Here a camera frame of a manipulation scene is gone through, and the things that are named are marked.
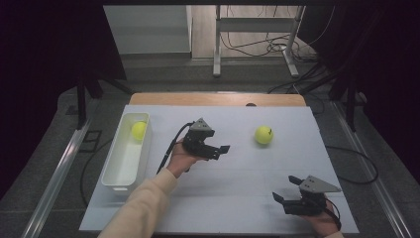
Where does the thin black floor cable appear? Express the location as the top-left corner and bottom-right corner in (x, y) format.
(79, 138), (114, 208)

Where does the person's left hand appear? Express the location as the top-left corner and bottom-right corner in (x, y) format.
(165, 138), (207, 179)

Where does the white cabinet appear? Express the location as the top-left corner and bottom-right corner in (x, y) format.
(103, 4), (193, 56)

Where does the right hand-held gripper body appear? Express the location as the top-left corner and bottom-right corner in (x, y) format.
(282, 175), (343, 217)

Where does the yellow tennis ball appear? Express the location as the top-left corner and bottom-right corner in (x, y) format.
(131, 121), (148, 141)
(254, 125), (274, 146)

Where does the white table mat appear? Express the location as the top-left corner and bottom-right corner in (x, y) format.
(78, 104), (360, 234)

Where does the black metal stand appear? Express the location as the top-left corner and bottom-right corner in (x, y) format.
(328, 70), (368, 133)
(74, 70), (135, 131)

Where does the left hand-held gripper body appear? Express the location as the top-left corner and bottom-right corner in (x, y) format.
(182, 117), (216, 161)

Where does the white plastic bin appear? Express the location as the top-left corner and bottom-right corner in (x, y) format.
(100, 112), (153, 192)

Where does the long black floor cable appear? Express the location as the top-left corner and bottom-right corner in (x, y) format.
(325, 145), (380, 185)

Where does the dark curtain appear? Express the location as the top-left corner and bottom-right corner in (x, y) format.
(0, 0), (128, 199)
(298, 0), (420, 182)

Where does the white metal desk frame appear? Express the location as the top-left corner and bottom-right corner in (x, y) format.
(212, 4), (306, 79)

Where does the right hand-held gripper black cable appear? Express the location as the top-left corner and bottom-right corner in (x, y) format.
(325, 197), (343, 231)

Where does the person's right hand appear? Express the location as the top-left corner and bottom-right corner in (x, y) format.
(298, 197), (342, 238)

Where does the aluminium floor rail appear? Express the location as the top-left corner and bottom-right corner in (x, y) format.
(331, 100), (414, 238)
(20, 98), (101, 238)

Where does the tangle of black floor cables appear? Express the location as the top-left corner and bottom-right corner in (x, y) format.
(220, 33), (320, 63)

